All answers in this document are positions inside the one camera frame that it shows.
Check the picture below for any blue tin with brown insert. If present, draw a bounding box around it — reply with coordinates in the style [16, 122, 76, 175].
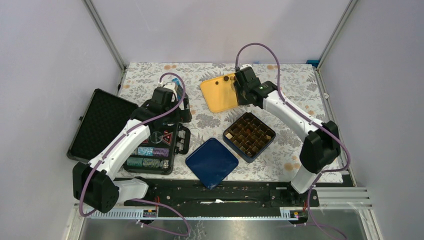
[223, 112, 276, 164]

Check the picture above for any blue tin lid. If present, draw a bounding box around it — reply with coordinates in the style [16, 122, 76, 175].
[185, 137, 239, 190]

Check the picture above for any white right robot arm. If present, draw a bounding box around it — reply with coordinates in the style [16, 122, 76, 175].
[233, 65, 341, 206]

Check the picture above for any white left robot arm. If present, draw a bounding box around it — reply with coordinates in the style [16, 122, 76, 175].
[72, 86, 190, 217]

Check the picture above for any pile of dark chocolates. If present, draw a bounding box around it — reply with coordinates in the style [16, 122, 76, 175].
[223, 75, 236, 82]

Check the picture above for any floral table cloth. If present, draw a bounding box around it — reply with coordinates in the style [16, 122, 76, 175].
[120, 62, 328, 182]

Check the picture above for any yellow plastic tray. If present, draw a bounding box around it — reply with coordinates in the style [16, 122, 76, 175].
[200, 73, 242, 113]

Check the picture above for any black poker chip case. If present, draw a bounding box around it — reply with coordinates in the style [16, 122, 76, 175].
[66, 89, 190, 175]

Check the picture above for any blue clamp at corner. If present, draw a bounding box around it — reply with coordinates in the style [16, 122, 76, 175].
[306, 59, 320, 68]

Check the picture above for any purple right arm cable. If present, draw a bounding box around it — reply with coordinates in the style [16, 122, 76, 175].
[234, 42, 351, 240]

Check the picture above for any grey cable duct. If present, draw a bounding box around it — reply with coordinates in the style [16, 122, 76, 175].
[89, 207, 298, 221]

